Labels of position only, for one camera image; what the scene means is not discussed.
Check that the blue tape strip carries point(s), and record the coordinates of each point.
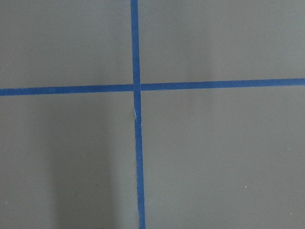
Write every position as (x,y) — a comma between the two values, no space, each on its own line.
(214,84)
(135,35)

